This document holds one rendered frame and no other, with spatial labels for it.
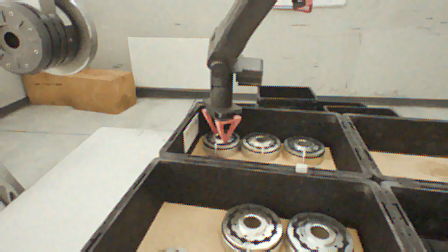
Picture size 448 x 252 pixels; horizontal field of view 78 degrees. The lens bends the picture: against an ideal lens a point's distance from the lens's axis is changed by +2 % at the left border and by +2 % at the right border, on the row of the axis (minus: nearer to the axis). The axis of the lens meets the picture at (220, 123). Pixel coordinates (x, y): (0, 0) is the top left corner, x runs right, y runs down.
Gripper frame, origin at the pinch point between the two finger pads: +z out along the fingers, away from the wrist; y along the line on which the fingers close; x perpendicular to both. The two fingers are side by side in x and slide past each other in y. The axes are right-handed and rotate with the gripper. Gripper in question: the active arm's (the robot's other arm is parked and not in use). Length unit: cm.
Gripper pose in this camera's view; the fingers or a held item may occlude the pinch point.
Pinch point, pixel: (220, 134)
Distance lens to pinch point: 74.4
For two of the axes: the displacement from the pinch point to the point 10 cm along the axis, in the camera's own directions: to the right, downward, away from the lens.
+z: -0.2, 9.0, 4.4
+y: -4.9, -3.9, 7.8
